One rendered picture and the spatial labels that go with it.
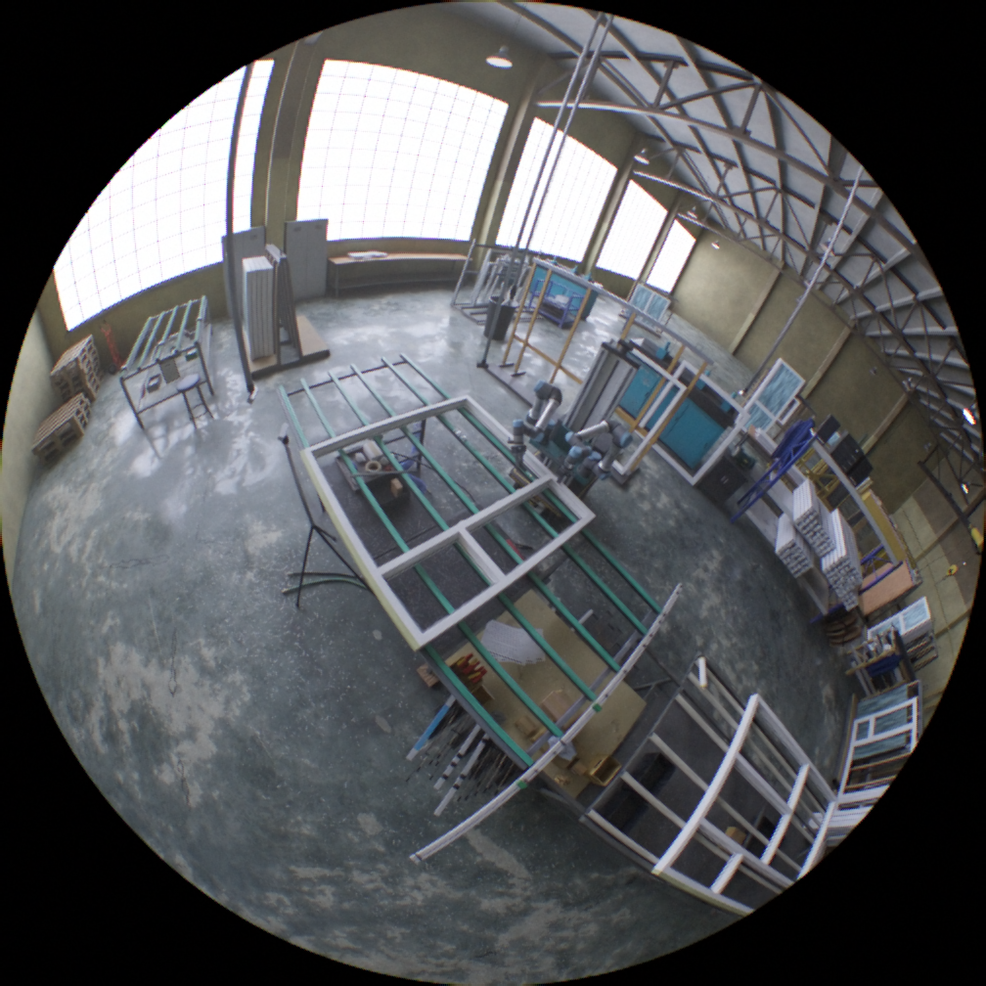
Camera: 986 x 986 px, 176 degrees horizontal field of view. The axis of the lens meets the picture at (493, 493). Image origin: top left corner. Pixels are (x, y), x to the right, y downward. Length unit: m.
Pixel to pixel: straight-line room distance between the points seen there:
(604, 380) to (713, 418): 2.98
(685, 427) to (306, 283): 8.26
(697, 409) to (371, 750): 5.71
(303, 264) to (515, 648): 7.98
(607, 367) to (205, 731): 4.24
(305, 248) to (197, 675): 7.62
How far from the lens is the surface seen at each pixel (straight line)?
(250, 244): 7.90
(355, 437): 2.38
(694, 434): 5.53
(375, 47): 9.62
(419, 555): 1.78
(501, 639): 1.97
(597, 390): 2.75
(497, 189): 10.61
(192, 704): 3.07
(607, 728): 2.21
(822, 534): 5.52
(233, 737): 2.87
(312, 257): 8.19
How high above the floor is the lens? 2.49
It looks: 49 degrees down
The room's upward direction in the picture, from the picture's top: 21 degrees clockwise
